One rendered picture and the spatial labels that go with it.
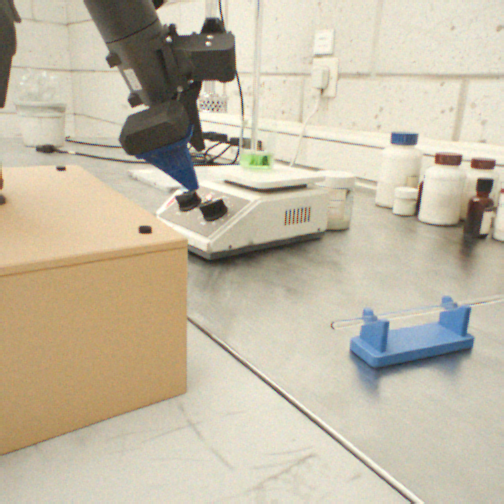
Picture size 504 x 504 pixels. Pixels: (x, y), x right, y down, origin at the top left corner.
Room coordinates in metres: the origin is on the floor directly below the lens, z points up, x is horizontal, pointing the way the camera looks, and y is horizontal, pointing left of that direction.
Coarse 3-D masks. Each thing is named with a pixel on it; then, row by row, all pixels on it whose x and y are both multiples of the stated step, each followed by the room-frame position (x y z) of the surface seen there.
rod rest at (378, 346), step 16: (384, 320) 0.34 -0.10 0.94; (448, 320) 0.39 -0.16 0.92; (464, 320) 0.38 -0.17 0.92; (368, 336) 0.36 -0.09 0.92; (384, 336) 0.34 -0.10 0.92; (400, 336) 0.37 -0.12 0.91; (416, 336) 0.37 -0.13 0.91; (432, 336) 0.37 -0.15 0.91; (448, 336) 0.38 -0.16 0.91; (464, 336) 0.38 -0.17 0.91; (368, 352) 0.34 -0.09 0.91; (384, 352) 0.34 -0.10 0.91; (400, 352) 0.35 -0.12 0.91; (416, 352) 0.35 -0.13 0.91; (432, 352) 0.36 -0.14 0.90; (448, 352) 0.37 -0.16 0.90
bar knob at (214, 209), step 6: (216, 198) 0.60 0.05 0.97; (222, 198) 0.59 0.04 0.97; (204, 204) 0.59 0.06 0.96; (210, 204) 0.59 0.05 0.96; (216, 204) 0.59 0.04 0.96; (222, 204) 0.59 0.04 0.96; (204, 210) 0.60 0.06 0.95; (210, 210) 0.60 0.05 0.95; (216, 210) 0.60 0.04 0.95; (222, 210) 0.59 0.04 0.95; (204, 216) 0.60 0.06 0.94; (210, 216) 0.59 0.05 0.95; (216, 216) 0.59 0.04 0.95
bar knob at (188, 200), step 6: (180, 192) 0.65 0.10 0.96; (186, 192) 0.64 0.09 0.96; (192, 192) 0.63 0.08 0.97; (180, 198) 0.64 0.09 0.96; (186, 198) 0.64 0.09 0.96; (192, 198) 0.63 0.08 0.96; (198, 198) 0.64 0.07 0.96; (180, 204) 0.64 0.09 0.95; (186, 204) 0.64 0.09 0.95; (192, 204) 0.63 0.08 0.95; (198, 204) 0.63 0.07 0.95; (180, 210) 0.64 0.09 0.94; (186, 210) 0.63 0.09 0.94
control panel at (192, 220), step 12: (204, 192) 0.66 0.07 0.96; (216, 192) 0.65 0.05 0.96; (228, 204) 0.61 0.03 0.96; (240, 204) 0.60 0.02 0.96; (168, 216) 0.64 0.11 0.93; (180, 216) 0.62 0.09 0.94; (192, 216) 0.61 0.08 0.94; (228, 216) 0.58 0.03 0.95; (192, 228) 0.59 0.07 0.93; (204, 228) 0.58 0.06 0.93; (216, 228) 0.57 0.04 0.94
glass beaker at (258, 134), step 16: (272, 112) 0.72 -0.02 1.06; (240, 128) 0.70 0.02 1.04; (256, 128) 0.68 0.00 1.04; (272, 128) 0.68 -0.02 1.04; (240, 144) 0.69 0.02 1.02; (256, 144) 0.68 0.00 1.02; (272, 144) 0.69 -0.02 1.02; (240, 160) 0.69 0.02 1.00; (256, 160) 0.68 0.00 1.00; (272, 160) 0.69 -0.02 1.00
